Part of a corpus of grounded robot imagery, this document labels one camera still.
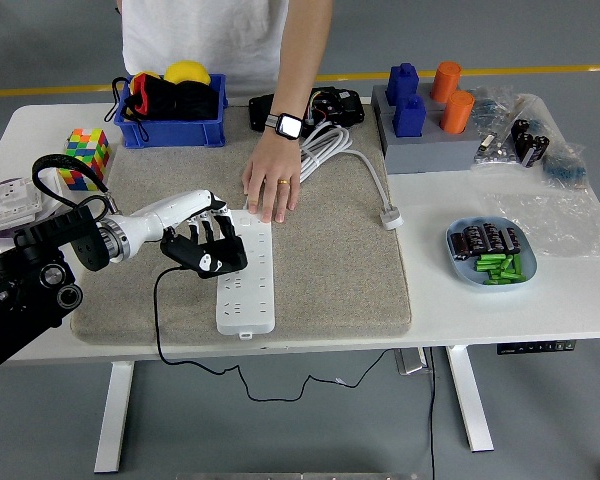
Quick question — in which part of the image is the person's left hand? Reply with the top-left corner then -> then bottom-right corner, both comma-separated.
241,130 -> 302,225

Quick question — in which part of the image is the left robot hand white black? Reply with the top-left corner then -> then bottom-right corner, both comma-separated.
124,188 -> 249,280

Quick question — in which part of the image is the black plug with cord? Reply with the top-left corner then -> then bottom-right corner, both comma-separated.
153,238 -> 396,403

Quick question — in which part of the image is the white power strip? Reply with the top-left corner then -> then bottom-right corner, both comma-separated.
214,207 -> 276,340

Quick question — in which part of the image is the black wrist watch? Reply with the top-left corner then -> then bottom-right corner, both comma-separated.
264,112 -> 304,140

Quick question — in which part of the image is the blue plastic bin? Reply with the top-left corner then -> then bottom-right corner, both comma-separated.
113,73 -> 230,149

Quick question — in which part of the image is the colourful puzzle cube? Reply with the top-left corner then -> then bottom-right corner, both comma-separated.
58,128 -> 112,193

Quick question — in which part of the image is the black and red cloth bag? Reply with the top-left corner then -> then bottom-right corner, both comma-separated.
110,72 -> 221,144

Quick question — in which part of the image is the yellow foam ball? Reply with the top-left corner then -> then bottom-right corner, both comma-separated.
163,59 -> 212,86

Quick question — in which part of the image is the grey-brown mat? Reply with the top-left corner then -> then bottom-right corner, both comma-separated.
69,99 -> 414,346

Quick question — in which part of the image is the purple plate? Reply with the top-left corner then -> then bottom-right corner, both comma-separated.
0,187 -> 56,242

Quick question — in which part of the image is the blue block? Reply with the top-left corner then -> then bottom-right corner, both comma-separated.
385,62 -> 420,107
392,94 -> 427,139

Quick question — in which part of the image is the person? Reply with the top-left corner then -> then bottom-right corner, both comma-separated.
114,0 -> 334,101

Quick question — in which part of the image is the grey block holder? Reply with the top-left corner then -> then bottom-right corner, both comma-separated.
371,83 -> 477,117
382,110 -> 482,175

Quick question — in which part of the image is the orange cylinder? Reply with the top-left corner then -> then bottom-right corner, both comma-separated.
429,61 -> 462,103
439,89 -> 476,134

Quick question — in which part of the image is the white table leg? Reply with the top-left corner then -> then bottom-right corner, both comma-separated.
445,344 -> 496,454
93,360 -> 135,474

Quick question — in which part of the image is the light blue dish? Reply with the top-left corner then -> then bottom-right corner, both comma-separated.
445,215 -> 539,290

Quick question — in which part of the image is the plastic bag of blue parts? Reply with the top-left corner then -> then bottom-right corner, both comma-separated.
472,84 -> 515,132

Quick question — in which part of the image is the plastic bag of metal parts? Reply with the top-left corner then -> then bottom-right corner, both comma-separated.
472,127 -> 519,171

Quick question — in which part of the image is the grey metal box under table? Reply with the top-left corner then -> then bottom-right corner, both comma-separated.
393,348 -> 434,376

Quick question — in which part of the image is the plastic bag of black capacitors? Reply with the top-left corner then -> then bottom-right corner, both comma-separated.
507,94 -> 556,171

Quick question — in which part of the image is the empty clear plastic bag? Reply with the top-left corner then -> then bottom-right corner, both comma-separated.
482,188 -> 600,260

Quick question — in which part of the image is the plastic bag of blue resistors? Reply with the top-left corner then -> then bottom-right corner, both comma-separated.
542,142 -> 590,190

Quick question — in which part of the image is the black table control panel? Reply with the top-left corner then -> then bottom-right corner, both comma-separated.
497,340 -> 579,356

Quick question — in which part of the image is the white coiled cord with plug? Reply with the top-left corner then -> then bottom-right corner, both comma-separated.
242,122 -> 406,231

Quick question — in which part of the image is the black electronic device with wires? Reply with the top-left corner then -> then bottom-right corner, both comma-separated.
248,87 -> 366,135

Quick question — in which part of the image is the thin black hanging cable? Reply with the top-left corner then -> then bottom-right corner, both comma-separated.
427,347 -> 439,480

